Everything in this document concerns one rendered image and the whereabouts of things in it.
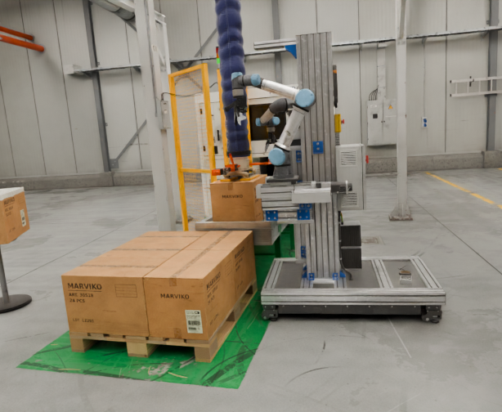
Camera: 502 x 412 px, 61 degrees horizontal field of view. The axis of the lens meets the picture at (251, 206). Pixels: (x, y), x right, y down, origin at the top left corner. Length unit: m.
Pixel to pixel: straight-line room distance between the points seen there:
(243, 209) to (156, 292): 1.35
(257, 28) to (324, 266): 10.11
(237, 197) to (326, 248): 0.96
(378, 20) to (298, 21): 2.09
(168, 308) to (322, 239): 1.28
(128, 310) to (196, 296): 0.49
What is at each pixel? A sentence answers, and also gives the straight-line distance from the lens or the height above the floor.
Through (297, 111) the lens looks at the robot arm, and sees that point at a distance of 2.87.
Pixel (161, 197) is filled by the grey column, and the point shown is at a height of 0.74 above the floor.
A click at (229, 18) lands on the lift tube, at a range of 4.01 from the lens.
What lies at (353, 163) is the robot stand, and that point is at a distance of 3.15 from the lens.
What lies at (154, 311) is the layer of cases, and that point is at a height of 0.32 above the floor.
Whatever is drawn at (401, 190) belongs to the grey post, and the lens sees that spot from 6.40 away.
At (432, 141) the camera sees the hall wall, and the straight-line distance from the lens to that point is 12.71.
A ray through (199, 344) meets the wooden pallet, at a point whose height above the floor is 0.12.
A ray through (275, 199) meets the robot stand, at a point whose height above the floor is 0.89.
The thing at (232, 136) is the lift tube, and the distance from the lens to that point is 3.91.
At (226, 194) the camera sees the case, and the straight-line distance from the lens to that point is 3.80.
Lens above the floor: 1.38
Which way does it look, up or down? 10 degrees down
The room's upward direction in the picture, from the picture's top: 4 degrees counter-clockwise
